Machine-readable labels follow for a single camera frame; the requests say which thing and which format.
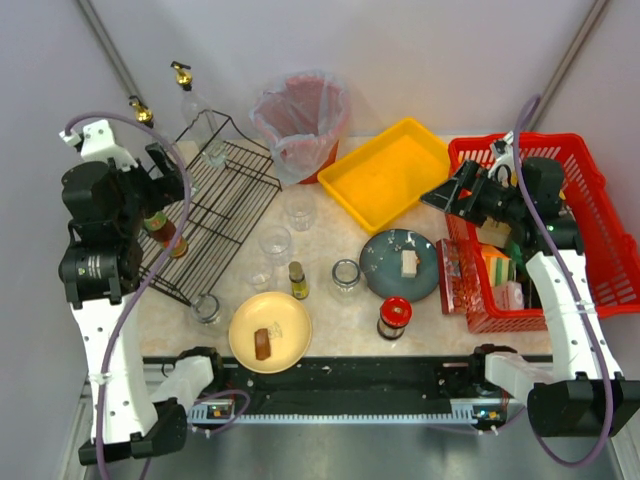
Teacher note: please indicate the green bag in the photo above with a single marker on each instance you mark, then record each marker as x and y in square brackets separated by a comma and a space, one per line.
[514, 252]

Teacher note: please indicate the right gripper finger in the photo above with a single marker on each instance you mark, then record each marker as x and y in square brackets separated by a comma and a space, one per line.
[442, 197]
[467, 178]

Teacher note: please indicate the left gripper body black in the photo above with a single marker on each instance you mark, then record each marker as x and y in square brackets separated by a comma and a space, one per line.
[163, 170]

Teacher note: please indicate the white cake piece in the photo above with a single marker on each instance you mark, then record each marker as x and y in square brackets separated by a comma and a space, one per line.
[409, 263]

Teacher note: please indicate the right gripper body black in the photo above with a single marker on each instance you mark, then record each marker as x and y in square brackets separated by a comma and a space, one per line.
[470, 185]

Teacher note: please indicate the clear glass cup middle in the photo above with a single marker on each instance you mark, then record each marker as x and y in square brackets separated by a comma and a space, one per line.
[276, 244]

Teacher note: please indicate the dark teal plate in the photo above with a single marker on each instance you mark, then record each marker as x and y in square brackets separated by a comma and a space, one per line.
[380, 262]

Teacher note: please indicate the colourful sponge stack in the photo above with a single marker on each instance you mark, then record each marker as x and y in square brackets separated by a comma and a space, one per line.
[500, 268]

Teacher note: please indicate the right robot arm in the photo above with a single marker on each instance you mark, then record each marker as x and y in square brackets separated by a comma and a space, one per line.
[585, 392]

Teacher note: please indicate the yellow plastic tray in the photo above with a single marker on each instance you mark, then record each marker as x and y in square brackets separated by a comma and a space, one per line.
[385, 177]

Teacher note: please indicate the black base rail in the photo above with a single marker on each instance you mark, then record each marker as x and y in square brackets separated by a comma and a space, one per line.
[361, 385]

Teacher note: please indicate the glass jar left front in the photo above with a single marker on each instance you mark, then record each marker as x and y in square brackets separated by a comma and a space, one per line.
[207, 314]

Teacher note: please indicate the clear glass cup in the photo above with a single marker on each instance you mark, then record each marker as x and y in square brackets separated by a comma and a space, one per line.
[300, 210]
[276, 244]
[259, 275]

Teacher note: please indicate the black wire rack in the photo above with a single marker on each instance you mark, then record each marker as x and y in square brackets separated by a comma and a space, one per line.
[228, 204]

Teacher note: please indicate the glass jar metal rim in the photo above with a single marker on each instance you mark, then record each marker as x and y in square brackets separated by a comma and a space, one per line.
[346, 279]

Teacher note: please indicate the clear glass cup near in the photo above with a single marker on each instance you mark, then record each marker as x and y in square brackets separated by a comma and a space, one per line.
[259, 275]

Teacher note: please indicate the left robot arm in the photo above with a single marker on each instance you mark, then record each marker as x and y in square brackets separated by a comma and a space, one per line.
[100, 272]

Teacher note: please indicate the small yellow label bottle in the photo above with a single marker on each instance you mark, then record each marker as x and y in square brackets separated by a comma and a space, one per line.
[299, 285]

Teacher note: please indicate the brown sausage piece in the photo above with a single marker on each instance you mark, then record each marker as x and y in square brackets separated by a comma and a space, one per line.
[262, 344]

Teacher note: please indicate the beige plate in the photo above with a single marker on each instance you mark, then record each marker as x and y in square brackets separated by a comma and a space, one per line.
[290, 330]

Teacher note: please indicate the red lid chili jar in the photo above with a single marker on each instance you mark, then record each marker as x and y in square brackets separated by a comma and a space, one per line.
[395, 314]

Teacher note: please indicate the clear glass cup far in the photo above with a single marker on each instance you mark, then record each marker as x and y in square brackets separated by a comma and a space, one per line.
[300, 210]

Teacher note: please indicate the grey cable duct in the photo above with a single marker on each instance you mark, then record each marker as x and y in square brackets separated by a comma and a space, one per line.
[460, 413]

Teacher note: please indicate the red snack packet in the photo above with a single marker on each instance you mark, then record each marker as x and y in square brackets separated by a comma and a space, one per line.
[451, 282]

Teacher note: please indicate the brown paper box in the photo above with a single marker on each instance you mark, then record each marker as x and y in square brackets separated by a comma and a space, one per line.
[493, 233]

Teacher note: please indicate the glass oil bottle gold spout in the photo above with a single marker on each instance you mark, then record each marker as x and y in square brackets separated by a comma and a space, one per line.
[144, 115]

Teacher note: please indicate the pink white packet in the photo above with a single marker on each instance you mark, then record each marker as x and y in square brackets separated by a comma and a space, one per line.
[508, 296]

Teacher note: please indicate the red plastic basket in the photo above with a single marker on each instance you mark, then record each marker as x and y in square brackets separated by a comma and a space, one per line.
[612, 255]

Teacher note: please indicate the sauce bottle yellow cap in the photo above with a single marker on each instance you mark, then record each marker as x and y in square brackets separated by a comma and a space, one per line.
[161, 229]

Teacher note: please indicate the red bin with plastic bag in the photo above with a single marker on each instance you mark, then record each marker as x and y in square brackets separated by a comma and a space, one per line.
[301, 117]

